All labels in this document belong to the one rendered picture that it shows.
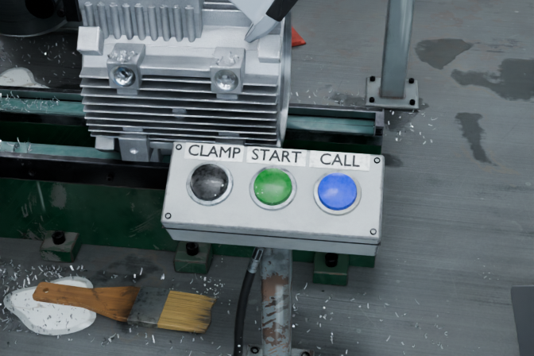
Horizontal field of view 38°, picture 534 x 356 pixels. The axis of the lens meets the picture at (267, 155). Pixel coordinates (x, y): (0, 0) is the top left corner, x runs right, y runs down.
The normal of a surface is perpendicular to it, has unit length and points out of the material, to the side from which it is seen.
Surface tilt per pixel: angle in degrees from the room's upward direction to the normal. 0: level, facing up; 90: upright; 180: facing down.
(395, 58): 90
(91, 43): 45
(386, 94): 90
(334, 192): 32
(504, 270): 0
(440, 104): 0
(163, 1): 90
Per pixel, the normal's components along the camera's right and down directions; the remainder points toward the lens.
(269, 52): -0.08, -0.13
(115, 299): -0.01, -0.79
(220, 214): -0.07, -0.38
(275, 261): -0.12, 0.61
